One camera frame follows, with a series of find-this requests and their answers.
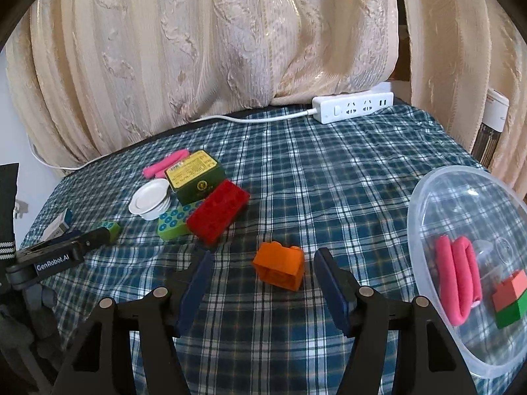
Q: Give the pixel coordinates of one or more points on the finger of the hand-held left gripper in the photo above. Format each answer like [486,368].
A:
[61,238]
[92,238]

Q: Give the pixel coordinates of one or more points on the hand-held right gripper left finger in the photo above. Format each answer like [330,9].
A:
[197,288]

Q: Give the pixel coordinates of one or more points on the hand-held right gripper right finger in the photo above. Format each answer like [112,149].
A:
[329,284]

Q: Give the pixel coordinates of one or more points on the small green dotted block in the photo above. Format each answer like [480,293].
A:
[112,227]

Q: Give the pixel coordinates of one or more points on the orange building block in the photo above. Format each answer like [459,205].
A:
[280,267]

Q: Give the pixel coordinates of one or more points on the large green dotted block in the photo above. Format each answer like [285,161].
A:
[175,220]

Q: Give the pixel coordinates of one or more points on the clear plastic container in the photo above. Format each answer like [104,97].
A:
[448,205]

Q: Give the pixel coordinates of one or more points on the person's left hand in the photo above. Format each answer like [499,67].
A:
[41,300]

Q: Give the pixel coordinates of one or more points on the small blue white carton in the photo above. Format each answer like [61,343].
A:
[59,224]

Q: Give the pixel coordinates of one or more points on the red building block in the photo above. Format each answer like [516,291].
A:
[218,210]

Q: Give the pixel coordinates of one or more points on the pink foam roller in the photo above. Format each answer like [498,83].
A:
[162,166]
[457,279]

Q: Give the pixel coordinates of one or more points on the blue plaid tablecloth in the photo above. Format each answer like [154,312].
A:
[329,181]

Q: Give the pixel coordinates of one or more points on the green tin box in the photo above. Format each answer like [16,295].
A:
[195,177]

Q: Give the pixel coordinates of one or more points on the white power strip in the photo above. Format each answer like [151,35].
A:
[354,107]

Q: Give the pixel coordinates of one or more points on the small red block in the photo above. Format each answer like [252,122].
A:
[512,290]

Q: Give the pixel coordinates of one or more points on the small plain green block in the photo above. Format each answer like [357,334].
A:
[512,317]

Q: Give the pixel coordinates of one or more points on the beige patterned curtain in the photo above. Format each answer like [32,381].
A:
[206,41]
[453,49]

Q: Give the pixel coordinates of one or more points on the white appliance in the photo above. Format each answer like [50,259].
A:
[494,111]

